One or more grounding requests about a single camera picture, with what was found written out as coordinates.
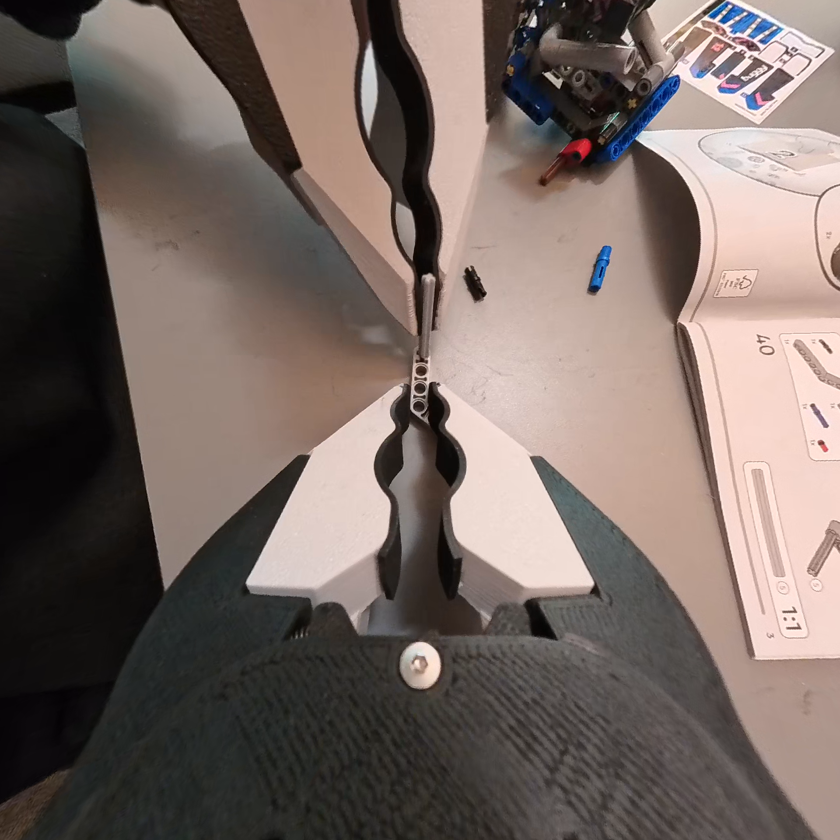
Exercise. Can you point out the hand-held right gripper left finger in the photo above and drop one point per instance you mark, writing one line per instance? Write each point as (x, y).
(315, 525)

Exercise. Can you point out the blue lego vehicle model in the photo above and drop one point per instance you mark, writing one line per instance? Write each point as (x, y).
(590, 85)

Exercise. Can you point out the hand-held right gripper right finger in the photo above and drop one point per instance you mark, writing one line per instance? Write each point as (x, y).
(518, 525)

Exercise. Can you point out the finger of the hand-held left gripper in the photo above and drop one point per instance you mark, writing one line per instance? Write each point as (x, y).
(315, 98)
(459, 79)

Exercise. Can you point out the grey lego beam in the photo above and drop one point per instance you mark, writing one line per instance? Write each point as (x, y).
(420, 387)

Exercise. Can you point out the person's left forearm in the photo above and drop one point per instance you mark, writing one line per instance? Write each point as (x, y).
(52, 13)

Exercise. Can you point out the instruction booklet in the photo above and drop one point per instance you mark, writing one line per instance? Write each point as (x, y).
(754, 394)

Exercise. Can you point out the black lego pin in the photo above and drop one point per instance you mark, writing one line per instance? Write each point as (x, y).
(475, 282)

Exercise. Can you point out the sticker sheet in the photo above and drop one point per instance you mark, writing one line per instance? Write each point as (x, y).
(741, 65)

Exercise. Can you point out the blue lego pin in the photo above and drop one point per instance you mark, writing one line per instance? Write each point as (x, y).
(600, 269)

